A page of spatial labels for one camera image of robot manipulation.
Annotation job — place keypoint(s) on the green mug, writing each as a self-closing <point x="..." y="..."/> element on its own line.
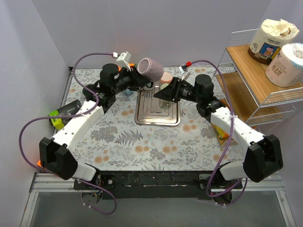
<point x="163" y="104"/>

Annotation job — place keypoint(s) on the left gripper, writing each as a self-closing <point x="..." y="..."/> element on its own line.
<point x="136" y="77"/>

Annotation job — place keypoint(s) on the orange yellow box on shelf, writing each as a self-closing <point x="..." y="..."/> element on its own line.
<point x="221" y="134"/>

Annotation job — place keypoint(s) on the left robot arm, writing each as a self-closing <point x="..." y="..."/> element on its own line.
<point x="56" y="153"/>

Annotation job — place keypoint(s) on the blue white mug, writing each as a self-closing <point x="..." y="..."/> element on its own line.
<point x="149" y="87"/>

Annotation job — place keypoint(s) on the purple mug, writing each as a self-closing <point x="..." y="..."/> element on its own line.
<point x="150" y="69"/>

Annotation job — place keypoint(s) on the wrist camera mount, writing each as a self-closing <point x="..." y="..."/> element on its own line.
<point x="184" y="70"/>
<point x="122" y="59"/>

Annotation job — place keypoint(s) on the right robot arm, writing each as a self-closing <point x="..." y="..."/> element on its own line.
<point x="263" y="153"/>

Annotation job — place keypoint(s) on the light blue faceted mug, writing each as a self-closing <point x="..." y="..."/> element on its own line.
<point x="128" y="92"/>

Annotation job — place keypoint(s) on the cartoon toilet paper roll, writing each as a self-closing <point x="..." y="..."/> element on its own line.
<point x="269" y="39"/>

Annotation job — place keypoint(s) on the pink mug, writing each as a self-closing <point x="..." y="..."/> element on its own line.
<point x="166" y="77"/>

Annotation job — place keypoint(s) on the orange box at back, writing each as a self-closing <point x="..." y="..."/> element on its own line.
<point x="130" y="64"/>

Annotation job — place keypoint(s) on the steel tray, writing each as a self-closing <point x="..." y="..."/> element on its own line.
<point x="148" y="110"/>

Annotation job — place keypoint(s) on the dark teal mug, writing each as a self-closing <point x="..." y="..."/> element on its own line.
<point x="88" y="95"/>

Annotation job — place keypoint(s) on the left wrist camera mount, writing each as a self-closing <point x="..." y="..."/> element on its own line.
<point x="122" y="59"/>

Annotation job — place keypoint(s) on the green black box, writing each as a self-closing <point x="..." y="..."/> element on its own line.
<point x="67" y="110"/>

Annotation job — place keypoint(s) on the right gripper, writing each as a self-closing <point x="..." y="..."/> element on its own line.
<point x="177" y="85"/>

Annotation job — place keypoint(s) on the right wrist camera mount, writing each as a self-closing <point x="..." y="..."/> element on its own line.
<point x="184" y="70"/>

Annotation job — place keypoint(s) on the aluminium frame rail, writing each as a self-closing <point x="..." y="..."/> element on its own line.
<point x="51" y="183"/>

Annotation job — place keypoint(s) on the wire wooden shelf rack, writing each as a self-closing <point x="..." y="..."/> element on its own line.
<point x="255" y="99"/>

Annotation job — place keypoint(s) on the pink toilet paper roll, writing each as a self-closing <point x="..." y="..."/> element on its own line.
<point x="286" y="68"/>

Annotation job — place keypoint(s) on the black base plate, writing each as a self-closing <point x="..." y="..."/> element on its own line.
<point x="154" y="184"/>

